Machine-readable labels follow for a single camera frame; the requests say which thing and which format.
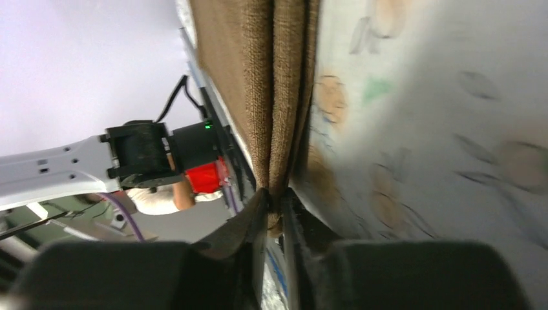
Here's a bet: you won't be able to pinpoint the brown cloth napkin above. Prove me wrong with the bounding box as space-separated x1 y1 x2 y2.
189 1 320 237

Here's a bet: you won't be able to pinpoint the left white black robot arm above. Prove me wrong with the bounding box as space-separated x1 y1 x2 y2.
1 121 221 211

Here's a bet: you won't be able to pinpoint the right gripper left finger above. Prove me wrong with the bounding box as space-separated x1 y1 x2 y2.
8 189 270 309

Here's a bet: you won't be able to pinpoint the red plastic bin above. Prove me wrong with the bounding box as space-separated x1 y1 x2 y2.
185 157 229 194

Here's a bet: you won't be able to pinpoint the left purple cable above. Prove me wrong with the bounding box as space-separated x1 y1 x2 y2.
96 192 147 243

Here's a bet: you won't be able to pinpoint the floral tablecloth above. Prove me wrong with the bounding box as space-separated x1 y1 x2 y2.
175 0 548 310

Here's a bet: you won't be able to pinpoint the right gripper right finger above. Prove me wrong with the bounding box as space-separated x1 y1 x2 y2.
280 189 531 309

